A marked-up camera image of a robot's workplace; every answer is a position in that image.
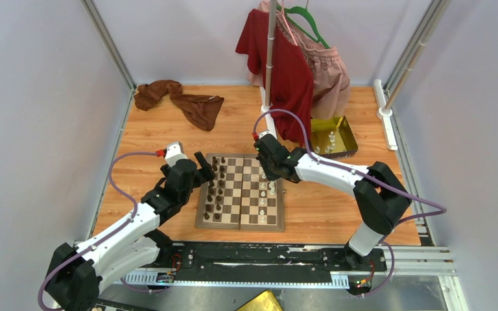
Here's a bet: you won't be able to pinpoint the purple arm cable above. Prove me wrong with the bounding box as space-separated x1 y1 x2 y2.
252 108 447 228
37 151 166 311

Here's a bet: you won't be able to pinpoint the pink hanging garment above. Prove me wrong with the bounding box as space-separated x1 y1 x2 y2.
248 1 350 120

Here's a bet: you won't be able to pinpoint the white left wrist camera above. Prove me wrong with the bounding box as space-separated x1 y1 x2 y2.
164 141 187 167

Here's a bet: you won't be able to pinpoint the yellow object at bottom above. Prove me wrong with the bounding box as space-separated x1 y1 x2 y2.
237 290 283 311

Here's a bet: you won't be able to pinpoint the brown crumpled cloth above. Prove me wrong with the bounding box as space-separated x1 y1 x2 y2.
134 80 224 132

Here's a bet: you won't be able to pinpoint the white clothes rack stand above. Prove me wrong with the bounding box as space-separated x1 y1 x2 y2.
260 0 278 137

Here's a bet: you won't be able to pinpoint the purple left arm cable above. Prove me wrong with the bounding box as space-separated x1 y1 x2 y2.
37 151 166 311

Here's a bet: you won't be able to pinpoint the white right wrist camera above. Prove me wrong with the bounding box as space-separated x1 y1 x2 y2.
258 130 276 139

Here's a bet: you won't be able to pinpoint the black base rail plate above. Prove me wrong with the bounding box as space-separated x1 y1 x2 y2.
115 240 387 286

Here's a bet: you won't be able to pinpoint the yellow transparent tray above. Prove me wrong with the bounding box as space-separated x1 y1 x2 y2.
310 116 359 159

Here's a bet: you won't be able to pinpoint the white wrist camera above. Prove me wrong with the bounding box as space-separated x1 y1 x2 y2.
258 130 276 139
164 141 187 167

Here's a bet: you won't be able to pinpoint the white corner rack foot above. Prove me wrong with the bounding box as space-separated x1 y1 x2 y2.
373 79 398 151

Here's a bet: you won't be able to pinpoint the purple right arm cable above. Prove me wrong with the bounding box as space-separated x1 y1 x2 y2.
252 108 447 228

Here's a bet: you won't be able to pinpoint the green clothes hanger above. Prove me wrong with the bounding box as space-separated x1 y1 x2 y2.
276 4 331 49

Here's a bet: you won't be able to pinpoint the white chess pieces in tray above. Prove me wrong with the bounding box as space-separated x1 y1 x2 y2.
314 131 336 154

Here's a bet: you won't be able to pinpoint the wooden chess board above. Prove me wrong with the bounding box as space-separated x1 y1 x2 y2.
195 153 285 231

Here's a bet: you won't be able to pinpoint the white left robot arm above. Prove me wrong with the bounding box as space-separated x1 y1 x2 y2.
37 143 215 310

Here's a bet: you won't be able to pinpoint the red hanging shirt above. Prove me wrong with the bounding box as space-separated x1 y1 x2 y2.
235 8 314 134

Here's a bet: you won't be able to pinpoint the dark chess piece king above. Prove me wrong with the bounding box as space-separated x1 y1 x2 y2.
207 186 216 196

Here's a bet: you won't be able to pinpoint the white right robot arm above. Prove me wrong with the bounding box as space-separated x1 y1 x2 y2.
254 133 412 271

